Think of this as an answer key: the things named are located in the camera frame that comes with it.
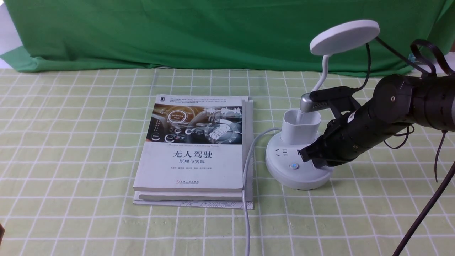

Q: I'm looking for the white lamp power cable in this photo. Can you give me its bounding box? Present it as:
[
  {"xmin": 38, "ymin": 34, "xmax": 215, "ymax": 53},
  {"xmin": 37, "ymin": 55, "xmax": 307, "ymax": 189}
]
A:
[{"xmin": 242, "ymin": 128, "xmax": 282, "ymax": 256}]

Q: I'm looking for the teal binder clip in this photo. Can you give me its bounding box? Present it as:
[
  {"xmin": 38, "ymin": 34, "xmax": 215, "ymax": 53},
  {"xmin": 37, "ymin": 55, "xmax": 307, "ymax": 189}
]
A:
[{"xmin": 408, "ymin": 53, "xmax": 416, "ymax": 63}]

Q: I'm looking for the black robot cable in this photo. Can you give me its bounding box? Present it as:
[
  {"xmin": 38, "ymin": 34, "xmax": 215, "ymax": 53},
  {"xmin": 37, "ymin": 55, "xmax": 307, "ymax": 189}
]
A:
[{"xmin": 355, "ymin": 36, "xmax": 455, "ymax": 256}]

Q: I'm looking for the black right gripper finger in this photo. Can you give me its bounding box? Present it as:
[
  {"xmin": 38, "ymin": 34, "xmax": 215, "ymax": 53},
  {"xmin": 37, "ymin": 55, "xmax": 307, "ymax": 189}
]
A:
[{"xmin": 312, "ymin": 158, "xmax": 329, "ymax": 169}]

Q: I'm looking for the white desk lamp with sockets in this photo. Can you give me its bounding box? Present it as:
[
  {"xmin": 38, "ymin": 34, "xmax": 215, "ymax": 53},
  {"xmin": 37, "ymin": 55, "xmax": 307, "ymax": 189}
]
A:
[{"xmin": 265, "ymin": 19, "xmax": 380, "ymax": 191}]

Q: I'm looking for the bottom white book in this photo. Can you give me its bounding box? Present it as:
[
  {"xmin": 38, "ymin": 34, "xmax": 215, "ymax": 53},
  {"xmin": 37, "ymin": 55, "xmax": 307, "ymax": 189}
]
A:
[{"xmin": 133, "ymin": 99, "xmax": 253, "ymax": 209}]

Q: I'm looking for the top book with car cover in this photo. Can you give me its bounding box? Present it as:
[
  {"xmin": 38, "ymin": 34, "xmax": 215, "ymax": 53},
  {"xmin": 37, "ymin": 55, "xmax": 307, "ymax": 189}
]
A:
[{"xmin": 133, "ymin": 94, "xmax": 249, "ymax": 192}]

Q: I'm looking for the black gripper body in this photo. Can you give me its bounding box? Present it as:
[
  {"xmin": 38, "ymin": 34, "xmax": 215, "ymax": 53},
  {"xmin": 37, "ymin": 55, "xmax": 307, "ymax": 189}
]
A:
[{"xmin": 317, "ymin": 110, "xmax": 382, "ymax": 167}]

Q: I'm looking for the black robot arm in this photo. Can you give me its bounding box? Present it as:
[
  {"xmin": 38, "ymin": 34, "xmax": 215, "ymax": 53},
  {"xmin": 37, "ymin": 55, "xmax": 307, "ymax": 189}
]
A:
[{"xmin": 299, "ymin": 74, "xmax": 455, "ymax": 168}]

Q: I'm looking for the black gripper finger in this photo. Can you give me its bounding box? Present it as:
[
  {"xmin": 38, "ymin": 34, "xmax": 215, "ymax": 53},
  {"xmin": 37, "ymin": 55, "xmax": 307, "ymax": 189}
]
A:
[{"xmin": 299, "ymin": 144, "xmax": 320, "ymax": 162}]

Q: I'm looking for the green backdrop cloth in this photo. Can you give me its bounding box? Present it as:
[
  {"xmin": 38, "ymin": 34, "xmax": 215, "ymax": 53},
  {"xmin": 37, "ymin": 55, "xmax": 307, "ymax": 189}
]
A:
[{"xmin": 1, "ymin": 0, "xmax": 454, "ymax": 73}]

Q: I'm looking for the green checkered tablecloth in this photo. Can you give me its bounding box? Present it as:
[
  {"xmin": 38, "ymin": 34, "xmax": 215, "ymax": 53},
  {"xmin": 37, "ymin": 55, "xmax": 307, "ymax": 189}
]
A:
[{"xmin": 0, "ymin": 69, "xmax": 442, "ymax": 256}]

